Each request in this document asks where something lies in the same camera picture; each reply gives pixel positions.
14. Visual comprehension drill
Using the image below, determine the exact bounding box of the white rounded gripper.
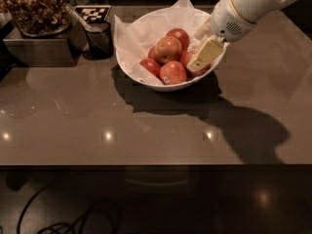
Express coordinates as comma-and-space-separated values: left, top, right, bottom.
187, 0, 255, 72

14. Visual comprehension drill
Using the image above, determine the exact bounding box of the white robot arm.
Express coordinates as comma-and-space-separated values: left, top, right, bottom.
187, 0, 297, 72

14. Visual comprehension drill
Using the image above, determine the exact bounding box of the red apple back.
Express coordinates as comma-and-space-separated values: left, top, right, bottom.
167, 28, 190, 50

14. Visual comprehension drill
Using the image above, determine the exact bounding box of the red apple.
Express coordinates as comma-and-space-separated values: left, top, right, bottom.
154, 36, 182, 64
139, 58, 161, 78
179, 46, 211, 77
167, 28, 190, 50
160, 60, 187, 85

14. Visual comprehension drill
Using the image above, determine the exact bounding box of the red apple right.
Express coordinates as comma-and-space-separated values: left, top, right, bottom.
179, 46, 211, 77

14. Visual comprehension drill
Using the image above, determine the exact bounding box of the white bowl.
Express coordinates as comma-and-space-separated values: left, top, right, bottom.
114, 7, 226, 92

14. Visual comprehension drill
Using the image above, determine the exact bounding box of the red apple top centre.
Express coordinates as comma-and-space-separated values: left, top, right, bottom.
154, 36, 182, 64

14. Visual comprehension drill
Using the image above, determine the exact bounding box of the red apple front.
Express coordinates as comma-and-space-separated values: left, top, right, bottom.
160, 60, 187, 85

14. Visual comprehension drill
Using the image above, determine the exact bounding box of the red apple hidden middle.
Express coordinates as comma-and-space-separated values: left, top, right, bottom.
147, 46, 156, 60

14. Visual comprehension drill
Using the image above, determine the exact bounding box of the red apple left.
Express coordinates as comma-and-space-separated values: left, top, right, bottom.
139, 58, 161, 78

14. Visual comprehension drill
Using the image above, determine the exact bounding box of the white paper liner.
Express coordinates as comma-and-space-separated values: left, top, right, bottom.
114, 0, 228, 92

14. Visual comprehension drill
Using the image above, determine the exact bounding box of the black mesh cup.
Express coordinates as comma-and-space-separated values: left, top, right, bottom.
84, 21, 114, 59

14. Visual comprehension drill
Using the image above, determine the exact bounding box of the black white marker tag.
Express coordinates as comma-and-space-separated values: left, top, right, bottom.
75, 5, 111, 23

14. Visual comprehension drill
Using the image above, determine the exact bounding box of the white spoon in cup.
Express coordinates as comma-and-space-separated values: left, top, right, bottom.
65, 4, 96, 32

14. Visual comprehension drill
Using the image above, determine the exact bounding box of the grey metal box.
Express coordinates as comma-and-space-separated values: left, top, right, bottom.
4, 19, 87, 67

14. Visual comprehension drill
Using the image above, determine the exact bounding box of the glass jar of nuts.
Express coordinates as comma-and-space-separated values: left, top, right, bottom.
2, 0, 71, 37

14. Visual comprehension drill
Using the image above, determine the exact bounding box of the black cable on floor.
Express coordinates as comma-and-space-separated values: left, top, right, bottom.
16, 182, 121, 234

